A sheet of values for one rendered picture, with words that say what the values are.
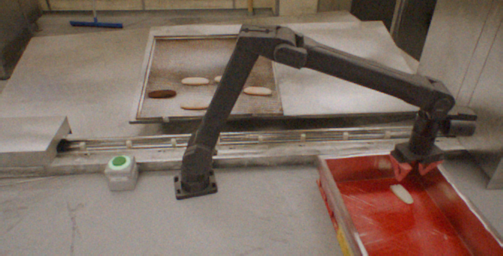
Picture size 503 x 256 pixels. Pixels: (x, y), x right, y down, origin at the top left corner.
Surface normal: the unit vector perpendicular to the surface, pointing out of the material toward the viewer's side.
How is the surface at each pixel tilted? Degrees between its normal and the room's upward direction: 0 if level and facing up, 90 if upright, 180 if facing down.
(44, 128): 0
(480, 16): 90
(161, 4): 90
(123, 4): 90
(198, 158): 90
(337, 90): 10
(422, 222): 0
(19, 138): 0
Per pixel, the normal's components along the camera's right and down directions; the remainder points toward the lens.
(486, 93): -1.00, 0.04
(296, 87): 0.01, -0.71
